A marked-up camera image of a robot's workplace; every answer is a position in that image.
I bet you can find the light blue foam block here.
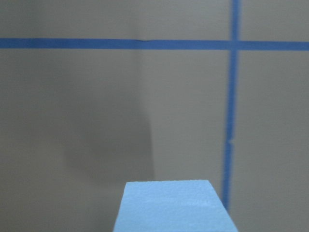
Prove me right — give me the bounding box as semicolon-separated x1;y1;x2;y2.
113;180;237;232

